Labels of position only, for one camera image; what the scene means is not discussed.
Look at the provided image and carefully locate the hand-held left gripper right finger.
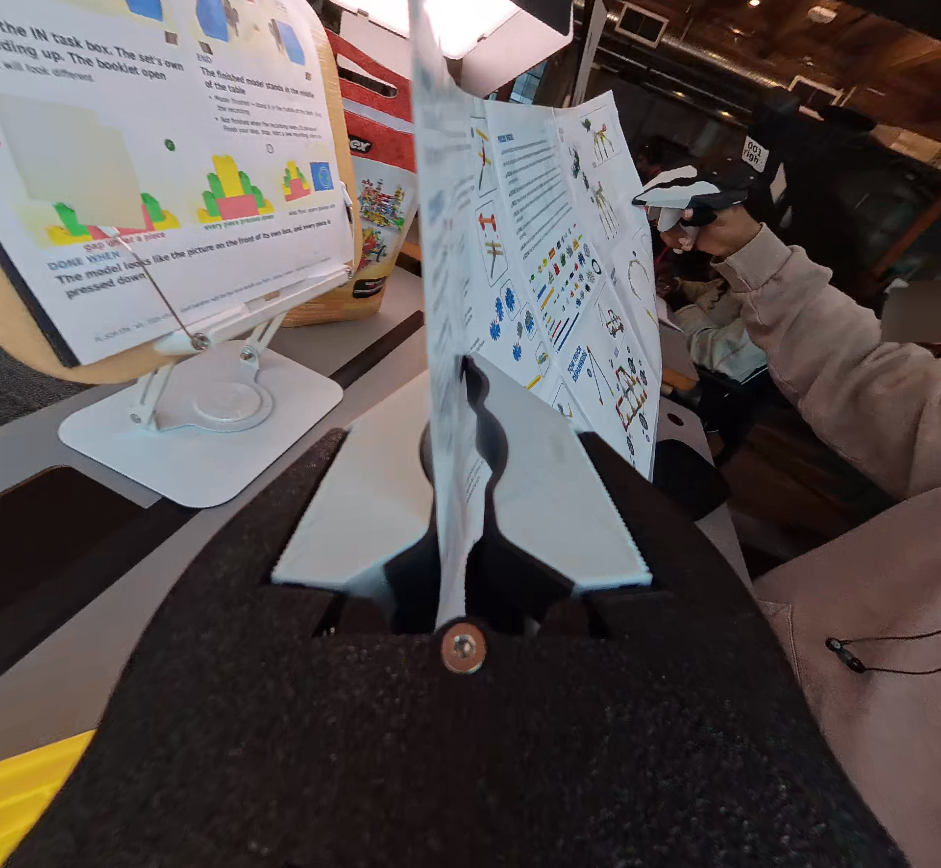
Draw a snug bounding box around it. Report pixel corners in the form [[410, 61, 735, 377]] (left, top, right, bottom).
[[471, 360, 652, 607]]

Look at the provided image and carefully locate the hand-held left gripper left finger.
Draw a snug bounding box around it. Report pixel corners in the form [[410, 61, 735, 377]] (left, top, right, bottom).
[[272, 369, 441, 606]]

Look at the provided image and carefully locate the red K'nex box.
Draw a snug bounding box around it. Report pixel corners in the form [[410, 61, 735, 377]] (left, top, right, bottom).
[[287, 31, 423, 328]]

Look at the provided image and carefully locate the white document stand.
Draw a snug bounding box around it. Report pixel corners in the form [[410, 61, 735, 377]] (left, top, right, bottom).
[[59, 259, 357, 510]]

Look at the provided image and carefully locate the yellow plastic bin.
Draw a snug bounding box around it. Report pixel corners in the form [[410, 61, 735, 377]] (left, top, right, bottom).
[[0, 729, 98, 863]]

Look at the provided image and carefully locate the person's right hand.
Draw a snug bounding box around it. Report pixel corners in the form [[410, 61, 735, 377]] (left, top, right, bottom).
[[658, 204, 764, 261]]

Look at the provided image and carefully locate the grey desk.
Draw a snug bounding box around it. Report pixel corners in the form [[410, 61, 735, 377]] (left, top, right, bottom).
[[0, 266, 754, 759]]

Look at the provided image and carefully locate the thin black cable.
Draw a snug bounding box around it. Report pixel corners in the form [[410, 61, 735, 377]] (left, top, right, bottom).
[[824, 627, 941, 678]]

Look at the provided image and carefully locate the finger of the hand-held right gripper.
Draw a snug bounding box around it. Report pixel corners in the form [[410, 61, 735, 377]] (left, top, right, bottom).
[[633, 168, 723, 212]]

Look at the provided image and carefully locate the printed instruction sheet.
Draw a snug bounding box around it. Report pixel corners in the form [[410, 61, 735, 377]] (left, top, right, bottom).
[[0, 0, 363, 369], [402, 0, 663, 631]]

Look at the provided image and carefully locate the person's right forearm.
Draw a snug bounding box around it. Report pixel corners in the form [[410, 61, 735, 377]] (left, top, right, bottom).
[[714, 226, 941, 502]]

